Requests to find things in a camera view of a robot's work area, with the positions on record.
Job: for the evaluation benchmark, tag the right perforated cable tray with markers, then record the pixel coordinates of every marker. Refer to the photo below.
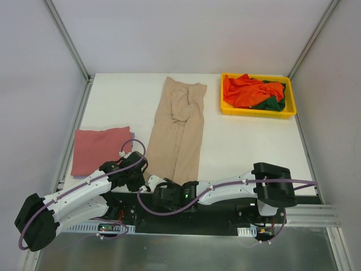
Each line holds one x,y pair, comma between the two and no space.
247,232

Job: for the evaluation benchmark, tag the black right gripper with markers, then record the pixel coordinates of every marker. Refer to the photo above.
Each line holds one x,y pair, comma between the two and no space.
162,193

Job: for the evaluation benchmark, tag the perforated cable tray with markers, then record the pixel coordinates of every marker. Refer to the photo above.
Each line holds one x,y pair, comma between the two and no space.
100,227
247,232

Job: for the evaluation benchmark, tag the yellow plastic bin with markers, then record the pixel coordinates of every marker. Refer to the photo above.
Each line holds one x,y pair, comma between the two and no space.
290,105

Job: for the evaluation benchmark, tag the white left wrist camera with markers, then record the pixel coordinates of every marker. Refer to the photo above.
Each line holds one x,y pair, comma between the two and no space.
124,155

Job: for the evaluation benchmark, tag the aluminium frame post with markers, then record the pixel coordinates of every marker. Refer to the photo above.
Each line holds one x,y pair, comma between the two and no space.
322,22
62,29

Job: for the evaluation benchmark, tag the beige t shirt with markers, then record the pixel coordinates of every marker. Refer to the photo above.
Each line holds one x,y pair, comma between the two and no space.
174,146

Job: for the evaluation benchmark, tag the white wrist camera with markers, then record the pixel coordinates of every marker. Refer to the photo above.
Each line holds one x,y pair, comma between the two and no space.
124,155
153,181

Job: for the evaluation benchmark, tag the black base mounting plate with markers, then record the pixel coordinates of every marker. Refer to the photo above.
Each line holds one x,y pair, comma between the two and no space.
222,218

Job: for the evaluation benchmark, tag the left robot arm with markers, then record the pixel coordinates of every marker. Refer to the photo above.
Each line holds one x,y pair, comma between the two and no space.
42,218

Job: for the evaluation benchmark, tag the orange t shirt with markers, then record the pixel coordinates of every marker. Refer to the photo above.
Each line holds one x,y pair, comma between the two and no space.
241,92

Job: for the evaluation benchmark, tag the folded red t shirt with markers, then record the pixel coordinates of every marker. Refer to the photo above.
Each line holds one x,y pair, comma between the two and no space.
96,149

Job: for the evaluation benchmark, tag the folded purple t shirt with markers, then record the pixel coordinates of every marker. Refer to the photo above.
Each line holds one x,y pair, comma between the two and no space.
133,135

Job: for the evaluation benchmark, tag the aluminium frame rail left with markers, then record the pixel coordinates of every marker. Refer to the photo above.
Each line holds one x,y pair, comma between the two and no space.
62,168

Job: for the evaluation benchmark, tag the green t shirt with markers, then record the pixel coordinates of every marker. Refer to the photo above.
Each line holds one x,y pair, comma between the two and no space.
273,96

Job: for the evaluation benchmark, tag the aluminium frame rail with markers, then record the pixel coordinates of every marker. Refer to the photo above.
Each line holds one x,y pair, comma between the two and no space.
313,216
62,168

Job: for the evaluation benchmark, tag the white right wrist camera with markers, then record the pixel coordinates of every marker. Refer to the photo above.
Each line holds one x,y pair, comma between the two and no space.
153,181

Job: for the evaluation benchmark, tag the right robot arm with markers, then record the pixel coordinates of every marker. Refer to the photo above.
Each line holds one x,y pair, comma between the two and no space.
268,184

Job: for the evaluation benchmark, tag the aluminium frame post left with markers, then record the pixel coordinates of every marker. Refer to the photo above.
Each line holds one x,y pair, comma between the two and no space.
62,29

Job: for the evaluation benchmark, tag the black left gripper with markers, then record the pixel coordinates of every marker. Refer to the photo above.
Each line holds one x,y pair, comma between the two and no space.
136,184

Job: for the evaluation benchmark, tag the left perforated cable tray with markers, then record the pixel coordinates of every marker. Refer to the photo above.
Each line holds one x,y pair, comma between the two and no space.
100,227

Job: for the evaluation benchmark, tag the aluminium front frame rail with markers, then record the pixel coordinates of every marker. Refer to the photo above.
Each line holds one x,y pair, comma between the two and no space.
313,216

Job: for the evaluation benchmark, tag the aluminium frame post right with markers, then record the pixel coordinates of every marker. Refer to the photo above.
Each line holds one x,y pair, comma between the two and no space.
322,22

